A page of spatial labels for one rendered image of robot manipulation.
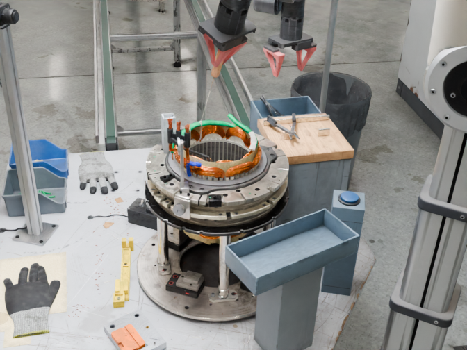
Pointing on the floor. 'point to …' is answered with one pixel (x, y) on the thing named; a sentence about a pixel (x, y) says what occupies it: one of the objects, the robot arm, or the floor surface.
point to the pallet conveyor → (103, 132)
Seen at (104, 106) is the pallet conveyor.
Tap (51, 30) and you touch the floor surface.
